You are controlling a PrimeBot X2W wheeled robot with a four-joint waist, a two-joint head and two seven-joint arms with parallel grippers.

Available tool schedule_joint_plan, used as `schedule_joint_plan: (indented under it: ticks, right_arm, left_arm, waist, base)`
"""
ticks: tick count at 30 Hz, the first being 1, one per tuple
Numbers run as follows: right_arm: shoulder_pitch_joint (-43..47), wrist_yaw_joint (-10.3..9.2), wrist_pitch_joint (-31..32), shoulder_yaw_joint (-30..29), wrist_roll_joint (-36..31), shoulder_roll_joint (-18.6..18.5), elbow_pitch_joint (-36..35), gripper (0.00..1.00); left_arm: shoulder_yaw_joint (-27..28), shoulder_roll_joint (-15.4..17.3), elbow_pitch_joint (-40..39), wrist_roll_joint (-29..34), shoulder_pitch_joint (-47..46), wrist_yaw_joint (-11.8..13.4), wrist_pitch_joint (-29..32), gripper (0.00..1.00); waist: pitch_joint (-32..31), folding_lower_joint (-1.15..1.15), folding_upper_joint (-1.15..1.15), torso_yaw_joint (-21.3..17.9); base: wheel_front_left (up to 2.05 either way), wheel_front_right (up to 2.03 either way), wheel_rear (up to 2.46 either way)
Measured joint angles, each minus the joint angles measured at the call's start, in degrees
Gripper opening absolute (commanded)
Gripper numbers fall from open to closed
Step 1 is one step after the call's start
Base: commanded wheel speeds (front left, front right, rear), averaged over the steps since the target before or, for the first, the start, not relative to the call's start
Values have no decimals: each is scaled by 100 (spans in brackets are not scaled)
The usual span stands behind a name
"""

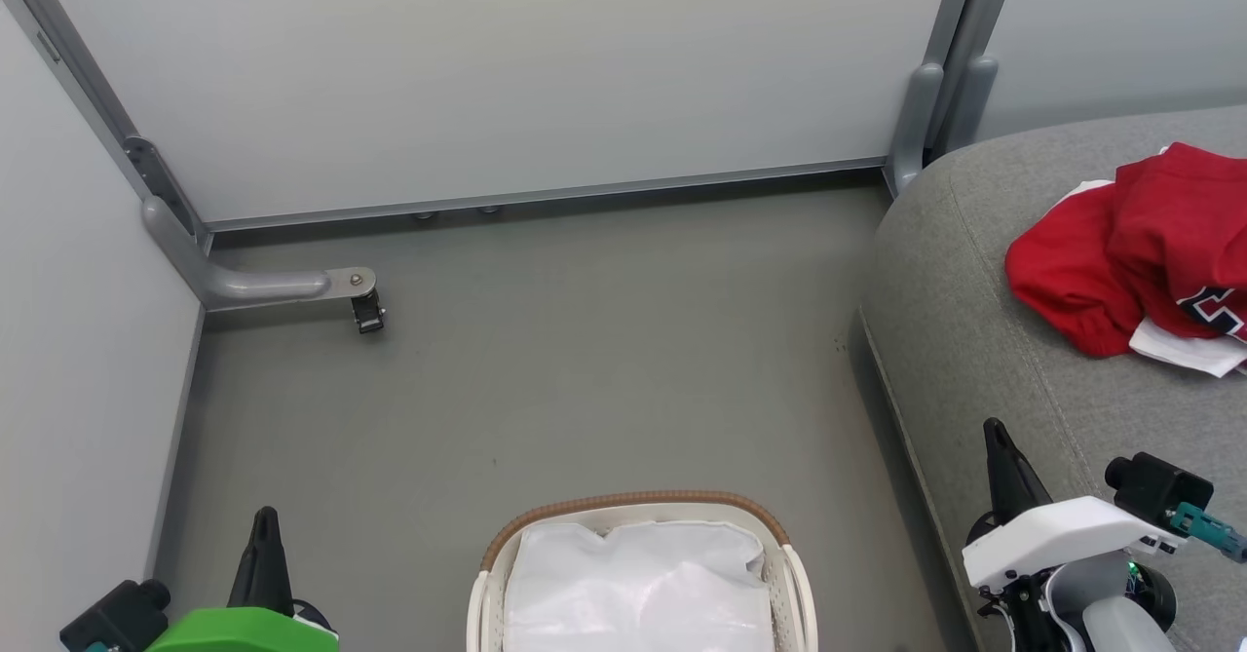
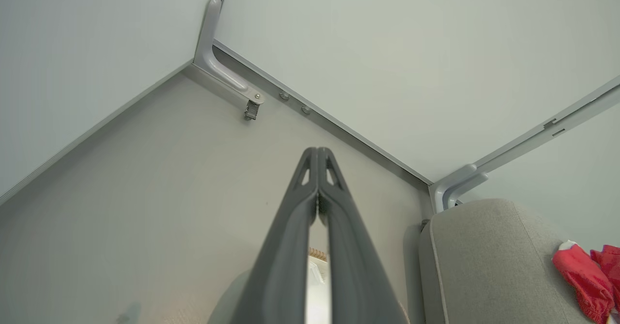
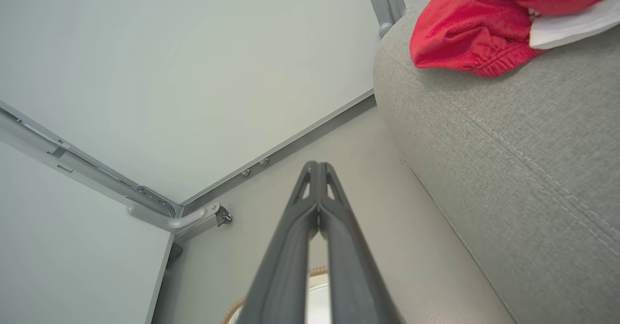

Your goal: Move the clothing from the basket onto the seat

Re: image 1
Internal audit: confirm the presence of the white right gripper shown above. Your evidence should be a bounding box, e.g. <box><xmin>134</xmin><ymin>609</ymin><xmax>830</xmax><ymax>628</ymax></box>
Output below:
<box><xmin>961</xmin><ymin>417</ymin><xmax>1182</xmax><ymax>596</ymax></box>

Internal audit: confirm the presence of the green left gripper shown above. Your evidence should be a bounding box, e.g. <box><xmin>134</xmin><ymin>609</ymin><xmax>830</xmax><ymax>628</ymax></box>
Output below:
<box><xmin>144</xmin><ymin>506</ymin><xmax>341</xmax><ymax>652</ymax></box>

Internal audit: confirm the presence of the red and white jersey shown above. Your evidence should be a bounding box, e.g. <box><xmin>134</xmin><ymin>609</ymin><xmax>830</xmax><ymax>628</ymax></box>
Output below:
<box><xmin>1004</xmin><ymin>141</ymin><xmax>1247</xmax><ymax>379</ymax></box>

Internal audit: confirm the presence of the grey fabric sofa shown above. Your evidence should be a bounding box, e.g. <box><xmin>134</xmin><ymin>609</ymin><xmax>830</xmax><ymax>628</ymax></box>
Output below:
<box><xmin>858</xmin><ymin>104</ymin><xmax>1247</xmax><ymax>652</ymax></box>

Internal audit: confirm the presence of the white woven laundry basket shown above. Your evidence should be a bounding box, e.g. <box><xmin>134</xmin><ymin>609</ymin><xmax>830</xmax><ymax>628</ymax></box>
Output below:
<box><xmin>465</xmin><ymin>490</ymin><xmax>820</xmax><ymax>652</ymax></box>

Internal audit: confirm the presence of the black caster wheel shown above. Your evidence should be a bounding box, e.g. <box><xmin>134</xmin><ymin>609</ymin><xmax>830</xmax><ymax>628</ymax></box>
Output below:
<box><xmin>350</xmin><ymin>288</ymin><xmax>387</xmax><ymax>335</ymax></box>

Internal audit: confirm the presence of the grey partition support foot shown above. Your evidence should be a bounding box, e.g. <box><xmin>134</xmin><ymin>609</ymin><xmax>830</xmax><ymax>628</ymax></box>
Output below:
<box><xmin>141</xmin><ymin>194</ymin><xmax>378</xmax><ymax>312</ymax></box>

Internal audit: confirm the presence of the white cloth basket liner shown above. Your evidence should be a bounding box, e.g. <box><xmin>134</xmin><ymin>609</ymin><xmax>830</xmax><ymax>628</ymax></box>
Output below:
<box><xmin>501</xmin><ymin>519</ymin><xmax>778</xmax><ymax>652</ymax></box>

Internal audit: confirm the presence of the teal right camera plug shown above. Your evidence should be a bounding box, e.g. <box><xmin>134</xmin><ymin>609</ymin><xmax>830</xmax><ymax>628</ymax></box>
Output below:
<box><xmin>1167</xmin><ymin>501</ymin><xmax>1247</xmax><ymax>565</ymax></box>

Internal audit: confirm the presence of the dark metal post bracket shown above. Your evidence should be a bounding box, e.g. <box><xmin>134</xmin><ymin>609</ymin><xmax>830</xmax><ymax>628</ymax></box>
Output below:
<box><xmin>123</xmin><ymin>135</ymin><xmax>208</xmax><ymax>244</ymax></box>

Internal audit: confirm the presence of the grey partition upright post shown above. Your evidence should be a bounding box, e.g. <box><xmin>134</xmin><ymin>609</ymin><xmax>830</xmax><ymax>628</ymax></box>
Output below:
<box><xmin>937</xmin><ymin>0</ymin><xmax>1026</xmax><ymax>158</ymax></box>
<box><xmin>883</xmin><ymin>0</ymin><xmax>983</xmax><ymax>197</ymax></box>

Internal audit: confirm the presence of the grey partition bottom rail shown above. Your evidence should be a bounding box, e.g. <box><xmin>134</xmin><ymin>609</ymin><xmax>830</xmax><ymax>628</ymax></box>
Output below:
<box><xmin>203</xmin><ymin>155</ymin><xmax>889</xmax><ymax>234</ymax></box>

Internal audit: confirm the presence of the grey partition corner post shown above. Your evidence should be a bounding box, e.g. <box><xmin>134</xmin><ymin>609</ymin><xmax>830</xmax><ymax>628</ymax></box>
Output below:
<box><xmin>0</xmin><ymin>0</ymin><xmax>215</xmax><ymax>255</ymax></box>

